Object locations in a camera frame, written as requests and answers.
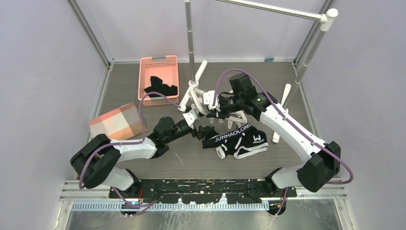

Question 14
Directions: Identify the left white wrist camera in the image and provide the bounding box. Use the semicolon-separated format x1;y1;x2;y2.
182;109;200;129

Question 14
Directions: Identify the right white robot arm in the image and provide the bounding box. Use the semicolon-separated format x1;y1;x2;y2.
211;73;341;197

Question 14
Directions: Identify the pink checked cloth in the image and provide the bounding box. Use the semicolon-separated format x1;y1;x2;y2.
88;103;143;140

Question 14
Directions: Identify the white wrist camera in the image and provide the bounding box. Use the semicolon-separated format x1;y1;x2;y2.
182;109;200;129
203;91;220;111

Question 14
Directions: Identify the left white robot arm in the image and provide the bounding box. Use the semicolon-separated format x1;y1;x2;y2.
70;116;214;198

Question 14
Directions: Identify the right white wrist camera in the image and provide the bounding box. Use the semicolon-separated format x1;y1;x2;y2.
203;91;220;111

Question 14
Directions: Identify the aluminium frame post right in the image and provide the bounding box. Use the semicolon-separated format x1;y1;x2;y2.
293;0;336;67

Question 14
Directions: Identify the silver clothes rack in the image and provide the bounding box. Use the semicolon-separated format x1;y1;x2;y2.
176;0;339;143

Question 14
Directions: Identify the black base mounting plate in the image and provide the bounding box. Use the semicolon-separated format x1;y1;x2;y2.
120;179;297;204

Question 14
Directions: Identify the pink plastic basket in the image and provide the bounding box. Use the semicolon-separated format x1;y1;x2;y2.
138;55;180;106

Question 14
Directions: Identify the black boxer briefs white trim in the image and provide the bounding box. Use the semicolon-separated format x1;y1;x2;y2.
202;123;269;159

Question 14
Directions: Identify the aluminium frame post left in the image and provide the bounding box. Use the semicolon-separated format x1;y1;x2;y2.
67;0;114;67

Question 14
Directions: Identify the black garment in basket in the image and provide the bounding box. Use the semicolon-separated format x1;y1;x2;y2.
144;76;178;97

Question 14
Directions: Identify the white clip hanger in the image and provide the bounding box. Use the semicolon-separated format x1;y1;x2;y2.
180;87;248;129

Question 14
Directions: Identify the aluminium frame post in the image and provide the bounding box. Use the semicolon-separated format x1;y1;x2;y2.
293;0;336;67
67;0;114;67

